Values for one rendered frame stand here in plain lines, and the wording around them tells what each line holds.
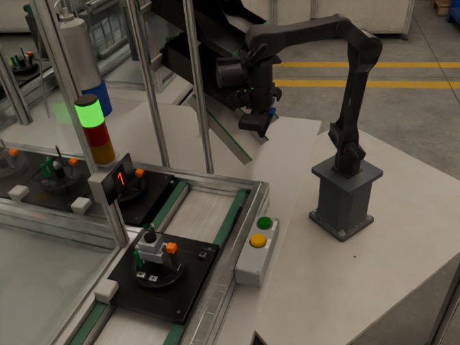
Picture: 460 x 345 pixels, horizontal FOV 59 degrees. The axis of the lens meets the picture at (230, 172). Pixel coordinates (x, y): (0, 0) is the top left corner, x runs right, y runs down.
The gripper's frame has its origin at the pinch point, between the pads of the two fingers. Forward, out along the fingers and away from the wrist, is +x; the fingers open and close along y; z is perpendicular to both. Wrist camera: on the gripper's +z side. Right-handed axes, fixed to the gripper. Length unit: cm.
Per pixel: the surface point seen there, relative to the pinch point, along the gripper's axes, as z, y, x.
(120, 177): 28.7, 23.4, 4.6
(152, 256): 18.7, 32.0, 20.3
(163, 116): 65, -59, 39
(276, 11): 94, -387, 90
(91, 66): 93, -53, 14
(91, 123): 30.0, 26.0, -11.8
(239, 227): 4.6, 9.2, 29.0
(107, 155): 29.1, 25.0, -2.8
